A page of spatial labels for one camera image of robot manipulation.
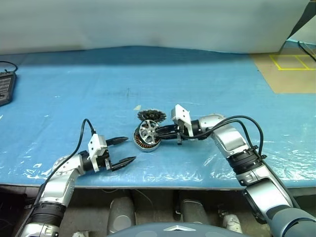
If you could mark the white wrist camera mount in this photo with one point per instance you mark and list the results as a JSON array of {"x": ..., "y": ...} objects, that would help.
[
  {"x": 182, "y": 113},
  {"x": 95, "y": 145}
]

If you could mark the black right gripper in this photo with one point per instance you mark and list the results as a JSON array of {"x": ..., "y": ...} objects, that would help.
[{"x": 182, "y": 132}]

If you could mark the black toothed gear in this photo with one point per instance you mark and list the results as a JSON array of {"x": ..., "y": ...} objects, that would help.
[{"x": 158, "y": 116}]

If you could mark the blue plastic table sheet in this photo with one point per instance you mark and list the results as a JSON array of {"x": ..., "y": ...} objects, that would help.
[{"x": 158, "y": 81}]

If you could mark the grey rounded robot leg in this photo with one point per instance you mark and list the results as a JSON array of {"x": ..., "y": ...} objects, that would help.
[
  {"x": 193, "y": 212},
  {"x": 122, "y": 213}
]

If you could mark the brown cardboard board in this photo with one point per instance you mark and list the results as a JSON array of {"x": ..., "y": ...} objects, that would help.
[{"x": 291, "y": 81}]

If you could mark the spoked silver black rotor cap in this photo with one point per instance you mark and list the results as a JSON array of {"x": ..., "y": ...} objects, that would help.
[{"x": 147, "y": 130}]

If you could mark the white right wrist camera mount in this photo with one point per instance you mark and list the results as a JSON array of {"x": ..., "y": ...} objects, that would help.
[{"x": 182, "y": 113}]

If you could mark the white backdrop sheet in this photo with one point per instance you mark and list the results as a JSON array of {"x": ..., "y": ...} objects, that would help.
[{"x": 148, "y": 22}]

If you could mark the small white scrap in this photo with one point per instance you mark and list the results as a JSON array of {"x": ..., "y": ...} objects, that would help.
[{"x": 137, "y": 107}]

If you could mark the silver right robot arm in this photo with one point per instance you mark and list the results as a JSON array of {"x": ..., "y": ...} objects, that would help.
[{"x": 232, "y": 140}]

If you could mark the white rounded floor object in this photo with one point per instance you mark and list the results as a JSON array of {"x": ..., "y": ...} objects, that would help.
[{"x": 232, "y": 222}]

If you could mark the grey robot torso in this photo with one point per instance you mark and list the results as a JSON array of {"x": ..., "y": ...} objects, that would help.
[{"x": 177, "y": 232}]

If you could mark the black box device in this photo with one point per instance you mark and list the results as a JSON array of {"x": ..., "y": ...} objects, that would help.
[{"x": 6, "y": 86}]

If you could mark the copper wound motor stator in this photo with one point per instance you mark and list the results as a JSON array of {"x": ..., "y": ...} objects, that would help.
[{"x": 145, "y": 146}]

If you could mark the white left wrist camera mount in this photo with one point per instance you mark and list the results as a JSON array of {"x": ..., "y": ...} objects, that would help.
[{"x": 95, "y": 145}]

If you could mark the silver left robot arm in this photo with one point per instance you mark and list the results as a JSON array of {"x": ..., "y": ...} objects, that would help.
[{"x": 61, "y": 177}]

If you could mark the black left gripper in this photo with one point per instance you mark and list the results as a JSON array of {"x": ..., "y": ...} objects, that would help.
[{"x": 105, "y": 159}]

